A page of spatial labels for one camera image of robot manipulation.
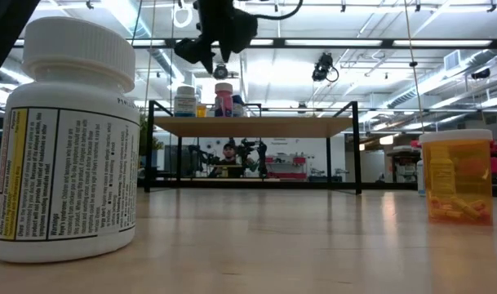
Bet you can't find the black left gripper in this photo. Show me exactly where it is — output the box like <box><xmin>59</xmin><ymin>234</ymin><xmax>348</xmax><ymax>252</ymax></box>
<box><xmin>174</xmin><ymin>0</ymin><xmax>260</xmax><ymax>74</ymax></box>

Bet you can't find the pink medicine bottle white cap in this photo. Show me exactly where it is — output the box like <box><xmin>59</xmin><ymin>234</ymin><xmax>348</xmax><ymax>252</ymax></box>
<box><xmin>214</xmin><ymin>82</ymin><xmax>234</xmax><ymax>118</ymax></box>

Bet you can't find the white bottle blue label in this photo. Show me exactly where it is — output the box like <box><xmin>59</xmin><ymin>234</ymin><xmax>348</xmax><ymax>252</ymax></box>
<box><xmin>173</xmin><ymin>85</ymin><xmax>198</xmax><ymax>118</ymax></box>

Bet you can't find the clear jar blue lid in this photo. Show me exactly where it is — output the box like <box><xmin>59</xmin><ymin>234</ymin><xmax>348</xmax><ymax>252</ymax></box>
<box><xmin>231</xmin><ymin>94</ymin><xmax>247</xmax><ymax>118</ymax></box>

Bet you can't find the large white medicine bottle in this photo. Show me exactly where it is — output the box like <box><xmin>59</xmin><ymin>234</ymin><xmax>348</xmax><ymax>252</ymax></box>
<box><xmin>0</xmin><ymin>16</ymin><xmax>142</xmax><ymax>265</ymax></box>

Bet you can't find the slim white medicine bottle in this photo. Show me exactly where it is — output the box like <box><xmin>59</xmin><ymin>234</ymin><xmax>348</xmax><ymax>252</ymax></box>
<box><xmin>415</xmin><ymin>158</ymin><xmax>427</xmax><ymax>196</ymax></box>

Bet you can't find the round black ceiling device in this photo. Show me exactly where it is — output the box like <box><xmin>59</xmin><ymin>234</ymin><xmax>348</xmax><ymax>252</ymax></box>
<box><xmin>212</xmin><ymin>64</ymin><xmax>230</xmax><ymax>81</ymax></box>

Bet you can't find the potted green plant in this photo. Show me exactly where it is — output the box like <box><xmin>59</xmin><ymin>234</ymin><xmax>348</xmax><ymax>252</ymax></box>
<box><xmin>138</xmin><ymin>109</ymin><xmax>166</xmax><ymax>164</ymax></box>

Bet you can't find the person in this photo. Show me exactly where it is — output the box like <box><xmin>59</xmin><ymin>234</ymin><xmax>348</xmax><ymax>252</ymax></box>
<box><xmin>209</xmin><ymin>140</ymin><xmax>249</xmax><ymax>179</ymax></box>

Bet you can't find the background robot workstation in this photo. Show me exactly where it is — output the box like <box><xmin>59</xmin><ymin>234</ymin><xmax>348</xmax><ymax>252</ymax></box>
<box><xmin>247</xmin><ymin>138</ymin><xmax>310</xmax><ymax>181</ymax></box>

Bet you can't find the white ceiling vent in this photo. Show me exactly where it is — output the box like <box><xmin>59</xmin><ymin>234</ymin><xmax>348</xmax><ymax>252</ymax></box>
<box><xmin>443</xmin><ymin>49</ymin><xmax>463</xmax><ymax>72</ymax></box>

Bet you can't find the black overhead frame bar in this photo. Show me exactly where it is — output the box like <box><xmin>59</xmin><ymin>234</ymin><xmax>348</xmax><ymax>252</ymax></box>
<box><xmin>0</xmin><ymin>37</ymin><xmax>497</xmax><ymax>50</ymax></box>

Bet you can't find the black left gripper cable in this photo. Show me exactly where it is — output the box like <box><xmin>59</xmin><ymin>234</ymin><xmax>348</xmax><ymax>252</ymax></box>
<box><xmin>251</xmin><ymin>0</ymin><xmax>305</xmax><ymax>20</ymax></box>

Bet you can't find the wooden shelf black metal frame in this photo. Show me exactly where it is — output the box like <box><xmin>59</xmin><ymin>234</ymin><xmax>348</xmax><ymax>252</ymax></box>
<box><xmin>144</xmin><ymin>100</ymin><xmax>363</xmax><ymax>196</ymax></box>

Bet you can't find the black overhead camera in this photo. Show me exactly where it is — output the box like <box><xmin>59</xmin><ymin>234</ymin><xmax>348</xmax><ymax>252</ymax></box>
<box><xmin>312</xmin><ymin>51</ymin><xmax>340</xmax><ymax>82</ymax></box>

